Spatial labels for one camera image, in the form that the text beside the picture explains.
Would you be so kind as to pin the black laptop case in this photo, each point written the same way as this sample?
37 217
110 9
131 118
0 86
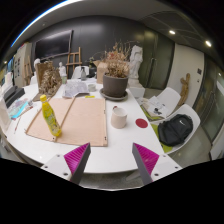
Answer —
12 94

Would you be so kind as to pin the wooden figure sculpture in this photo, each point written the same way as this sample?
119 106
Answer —
184 90

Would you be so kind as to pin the white chair near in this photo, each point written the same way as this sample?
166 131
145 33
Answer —
184 109

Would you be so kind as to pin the wooden easel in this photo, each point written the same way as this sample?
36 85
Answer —
73 60

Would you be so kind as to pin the small white bust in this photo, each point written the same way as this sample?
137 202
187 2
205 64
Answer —
62 69

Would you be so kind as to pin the white chair far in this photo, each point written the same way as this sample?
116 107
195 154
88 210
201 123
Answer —
169 98

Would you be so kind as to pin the white plaster statue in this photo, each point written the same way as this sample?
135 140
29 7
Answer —
136 59

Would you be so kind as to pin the red round coaster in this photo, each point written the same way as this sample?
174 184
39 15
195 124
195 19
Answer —
141 123

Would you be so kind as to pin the grey pot with dried plant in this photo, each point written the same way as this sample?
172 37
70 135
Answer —
115 78

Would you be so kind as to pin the white ceramic mug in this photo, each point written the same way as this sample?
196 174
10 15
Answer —
118 117

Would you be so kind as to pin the small white cup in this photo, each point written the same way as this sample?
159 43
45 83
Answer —
92 87

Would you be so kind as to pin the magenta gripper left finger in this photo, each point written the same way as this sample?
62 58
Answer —
76 161

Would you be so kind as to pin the black wall screen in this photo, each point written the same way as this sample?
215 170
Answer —
53 45

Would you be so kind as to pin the white chair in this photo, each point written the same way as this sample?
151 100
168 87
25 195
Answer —
184 109
169 98

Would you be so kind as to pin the brown cardboard sheet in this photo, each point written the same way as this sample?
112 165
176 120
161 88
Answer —
82 120

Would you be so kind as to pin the black backpack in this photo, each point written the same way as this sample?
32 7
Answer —
174 131

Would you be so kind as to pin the dried brown plant bundle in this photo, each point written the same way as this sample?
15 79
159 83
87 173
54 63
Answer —
48 78

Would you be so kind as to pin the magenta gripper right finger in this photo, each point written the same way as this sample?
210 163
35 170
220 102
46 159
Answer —
145 160

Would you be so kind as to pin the papers on chair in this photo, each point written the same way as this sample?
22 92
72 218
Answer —
154 107

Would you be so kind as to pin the yellow drink bottle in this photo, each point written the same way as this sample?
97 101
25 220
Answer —
49 116

